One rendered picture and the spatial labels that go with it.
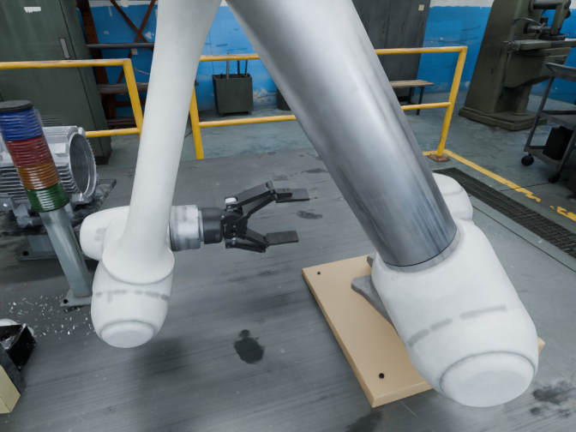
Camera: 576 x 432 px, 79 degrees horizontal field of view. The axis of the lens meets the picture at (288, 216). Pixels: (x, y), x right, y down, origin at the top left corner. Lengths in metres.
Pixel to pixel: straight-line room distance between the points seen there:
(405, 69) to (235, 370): 5.81
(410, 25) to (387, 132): 5.77
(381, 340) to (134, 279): 0.44
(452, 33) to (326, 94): 6.87
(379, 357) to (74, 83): 3.47
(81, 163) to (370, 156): 0.88
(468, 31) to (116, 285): 7.17
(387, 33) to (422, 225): 5.57
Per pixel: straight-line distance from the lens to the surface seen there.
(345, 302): 0.77
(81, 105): 3.80
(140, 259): 0.54
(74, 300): 0.91
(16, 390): 0.78
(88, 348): 0.80
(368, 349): 0.69
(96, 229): 0.70
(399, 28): 6.03
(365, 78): 0.35
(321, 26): 0.34
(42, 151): 0.75
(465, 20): 7.31
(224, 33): 5.59
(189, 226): 0.68
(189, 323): 0.77
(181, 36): 0.55
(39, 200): 0.78
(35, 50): 3.78
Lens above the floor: 1.36
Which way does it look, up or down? 31 degrees down
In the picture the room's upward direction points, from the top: straight up
